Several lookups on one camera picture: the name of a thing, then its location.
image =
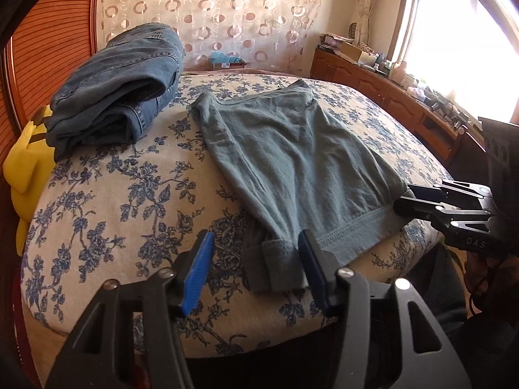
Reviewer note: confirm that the folded blue denim jeans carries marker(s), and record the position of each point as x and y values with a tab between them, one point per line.
114	96

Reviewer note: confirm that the cardboard box on cabinet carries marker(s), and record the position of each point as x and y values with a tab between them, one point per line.
357	55

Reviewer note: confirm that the wooden slatted wardrobe door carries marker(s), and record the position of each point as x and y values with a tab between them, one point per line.
47	40

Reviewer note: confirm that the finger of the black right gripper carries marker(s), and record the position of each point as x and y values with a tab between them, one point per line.
444	219
470	196

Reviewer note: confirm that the cardboard box with blue cloth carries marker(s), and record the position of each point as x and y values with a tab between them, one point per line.
220	60

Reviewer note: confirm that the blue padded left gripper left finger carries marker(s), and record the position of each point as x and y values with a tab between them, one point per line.
195	271

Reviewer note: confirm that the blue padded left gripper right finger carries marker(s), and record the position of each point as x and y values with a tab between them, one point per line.
320	267

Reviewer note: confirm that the circle patterned sheer curtain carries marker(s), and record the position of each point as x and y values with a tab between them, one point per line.
265	34

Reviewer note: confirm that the wooden cabinet under window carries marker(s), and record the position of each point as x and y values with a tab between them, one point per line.
416	117

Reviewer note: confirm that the yellow Pikachu plush toy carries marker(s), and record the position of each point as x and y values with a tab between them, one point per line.
27	168

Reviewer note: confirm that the blue floral bed sheet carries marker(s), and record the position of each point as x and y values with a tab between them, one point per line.
127	211

